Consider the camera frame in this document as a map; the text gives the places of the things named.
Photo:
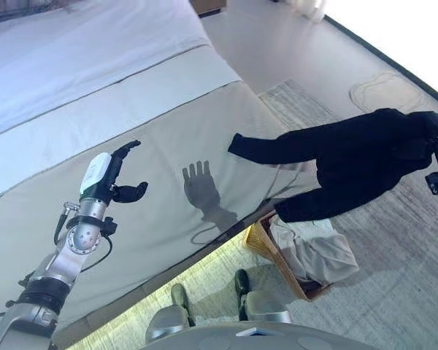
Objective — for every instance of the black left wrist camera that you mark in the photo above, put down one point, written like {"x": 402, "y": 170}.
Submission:
{"x": 109, "y": 225}

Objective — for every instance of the silver robot leg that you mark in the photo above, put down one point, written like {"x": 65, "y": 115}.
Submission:
{"x": 266, "y": 306}
{"x": 168, "y": 324}

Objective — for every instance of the pale textured bed runner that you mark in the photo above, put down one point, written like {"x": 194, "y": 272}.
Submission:
{"x": 168, "y": 76}

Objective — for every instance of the small beige outlined mat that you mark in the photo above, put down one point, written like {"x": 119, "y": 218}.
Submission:
{"x": 387, "y": 91}

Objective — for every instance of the black garment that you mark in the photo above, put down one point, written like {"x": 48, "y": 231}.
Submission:
{"x": 350, "y": 153}

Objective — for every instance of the right silver robot leg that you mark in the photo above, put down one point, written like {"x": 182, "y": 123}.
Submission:
{"x": 266, "y": 306}

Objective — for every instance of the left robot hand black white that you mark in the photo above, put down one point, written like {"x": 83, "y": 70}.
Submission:
{"x": 95, "y": 175}

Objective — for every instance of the grey striped rug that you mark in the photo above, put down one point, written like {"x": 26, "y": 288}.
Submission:
{"x": 387, "y": 255}

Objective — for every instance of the left silver robot leg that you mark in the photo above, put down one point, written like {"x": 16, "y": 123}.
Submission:
{"x": 168, "y": 324}

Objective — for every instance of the sheer white curtain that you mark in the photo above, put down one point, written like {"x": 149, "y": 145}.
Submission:
{"x": 303, "y": 7}

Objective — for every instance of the brown wooden nightstand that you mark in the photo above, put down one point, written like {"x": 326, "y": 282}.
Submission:
{"x": 208, "y": 5}

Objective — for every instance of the black window base rail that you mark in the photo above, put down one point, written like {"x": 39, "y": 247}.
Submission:
{"x": 387, "y": 60}

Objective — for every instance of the cream garment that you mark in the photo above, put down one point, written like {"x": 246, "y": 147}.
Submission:
{"x": 325, "y": 259}

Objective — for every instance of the woven wicker basket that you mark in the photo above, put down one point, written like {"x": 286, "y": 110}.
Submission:
{"x": 255, "y": 237}

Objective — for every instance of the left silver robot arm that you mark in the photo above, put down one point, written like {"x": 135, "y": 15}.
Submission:
{"x": 84, "y": 240}

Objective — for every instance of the bed with beige cover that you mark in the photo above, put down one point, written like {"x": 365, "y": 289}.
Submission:
{"x": 168, "y": 146}

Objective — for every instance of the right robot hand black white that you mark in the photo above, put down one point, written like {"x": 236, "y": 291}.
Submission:
{"x": 430, "y": 127}

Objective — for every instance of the white duvet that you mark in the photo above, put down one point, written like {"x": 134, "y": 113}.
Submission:
{"x": 76, "y": 54}

